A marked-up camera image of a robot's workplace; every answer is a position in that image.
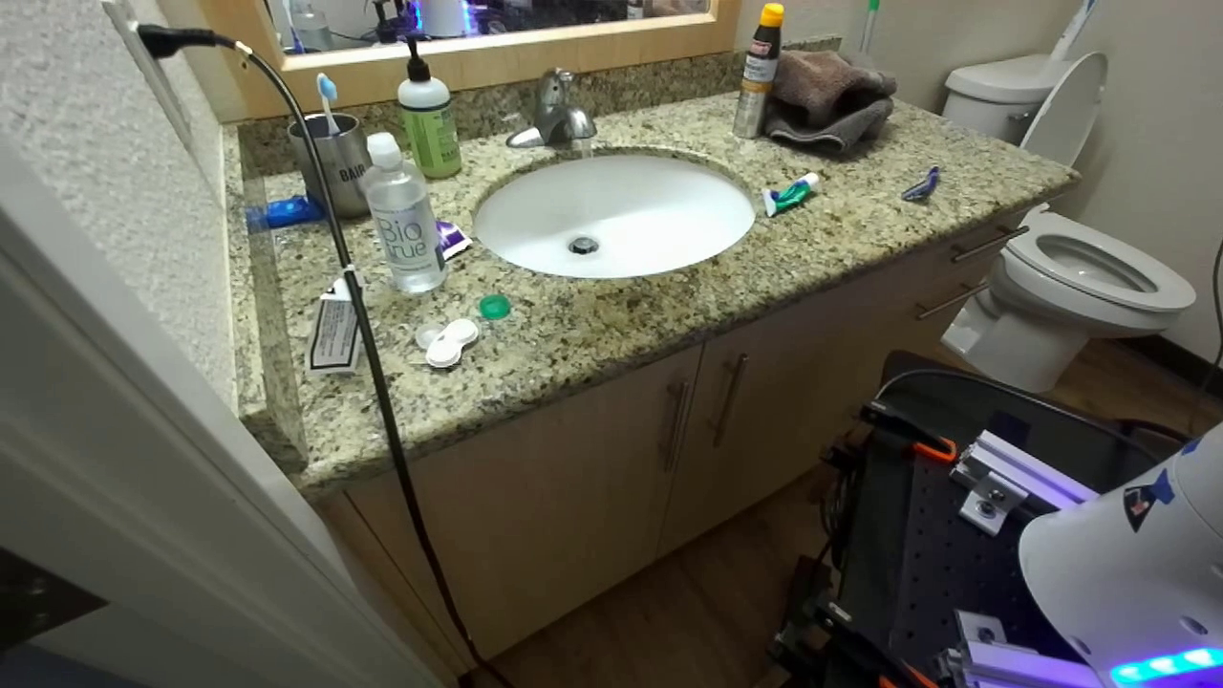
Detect green white toothpaste tube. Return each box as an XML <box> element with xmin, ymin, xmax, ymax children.
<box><xmin>762</xmin><ymin>173</ymin><xmax>821</xmax><ymax>217</ymax></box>

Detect chrome faucet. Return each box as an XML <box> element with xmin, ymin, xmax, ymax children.
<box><xmin>506</xmin><ymin>67</ymin><xmax>596</xmax><ymax>149</ymax></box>

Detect white oval sink basin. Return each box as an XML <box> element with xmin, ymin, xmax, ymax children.
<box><xmin>470</xmin><ymin>152</ymin><xmax>756</xmax><ymax>277</ymax></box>

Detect white small tube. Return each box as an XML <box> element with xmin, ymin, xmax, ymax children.
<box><xmin>306</xmin><ymin>277</ymin><xmax>364</xmax><ymax>373</ymax></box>

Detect green round cap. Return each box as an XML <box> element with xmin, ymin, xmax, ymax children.
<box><xmin>479</xmin><ymin>293</ymin><xmax>514</xmax><ymax>322</ymax></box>

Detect beige vanity cabinet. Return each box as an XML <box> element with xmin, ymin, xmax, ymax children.
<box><xmin>302</xmin><ymin>207</ymin><xmax>1015</xmax><ymax>681</ymax></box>

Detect white contact lens case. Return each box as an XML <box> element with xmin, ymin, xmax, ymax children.
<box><xmin>418</xmin><ymin>315</ymin><xmax>482</xmax><ymax>369</ymax></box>

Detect purple white packet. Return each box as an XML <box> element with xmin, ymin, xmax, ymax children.
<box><xmin>436</xmin><ymin>221</ymin><xmax>470</xmax><ymax>258</ymax></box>

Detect clear plastic water bottle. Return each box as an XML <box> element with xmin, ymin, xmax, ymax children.
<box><xmin>359</xmin><ymin>129</ymin><xmax>443</xmax><ymax>293</ymax></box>

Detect green soap pump bottle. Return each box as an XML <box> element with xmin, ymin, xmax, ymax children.
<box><xmin>396</xmin><ymin>52</ymin><xmax>461</xmax><ymax>179</ymax></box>

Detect brown folded towel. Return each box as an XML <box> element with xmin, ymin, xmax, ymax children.
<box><xmin>762</xmin><ymin>48</ymin><xmax>893</xmax><ymax>161</ymax></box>

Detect metal toothbrush cup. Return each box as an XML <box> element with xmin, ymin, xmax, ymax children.
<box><xmin>287</xmin><ymin>115</ymin><xmax>367</xmax><ymax>217</ymax></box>

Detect blue razor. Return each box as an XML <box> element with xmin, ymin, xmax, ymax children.
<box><xmin>902</xmin><ymin>164</ymin><xmax>944</xmax><ymax>203</ymax></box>

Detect blue flat object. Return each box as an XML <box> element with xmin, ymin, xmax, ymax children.
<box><xmin>246</xmin><ymin>196</ymin><xmax>324</xmax><ymax>229</ymax></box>

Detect black robot cart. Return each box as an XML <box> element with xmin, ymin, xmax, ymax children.
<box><xmin>773</xmin><ymin>352</ymin><xmax>1223</xmax><ymax>688</ymax></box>

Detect wood framed mirror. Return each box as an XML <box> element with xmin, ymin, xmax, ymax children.
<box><xmin>159</xmin><ymin>0</ymin><xmax>740</xmax><ymax>121</ymax></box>

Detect blue white toothbrush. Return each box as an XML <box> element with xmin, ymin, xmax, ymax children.
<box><xmin>315</xmin><ymin>72</ymin><xmax>339</xmax><ymax>138</ymax></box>

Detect white toilet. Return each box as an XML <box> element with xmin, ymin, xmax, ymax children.
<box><xmin>944</xmin><ymin>0</ymin><xmax>1198</xmax><ymax>394</ymax></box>

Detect white wall outlet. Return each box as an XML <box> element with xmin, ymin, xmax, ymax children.
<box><xmin>105</xmin><ymin>0</ymin><xmax>191</xmax><ymax>149</ymax></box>

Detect black power cable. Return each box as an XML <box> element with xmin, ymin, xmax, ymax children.
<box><xmin>133</xmin><ymin>19</ymin><xmax>514</xmax><ymax>688</ymax></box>

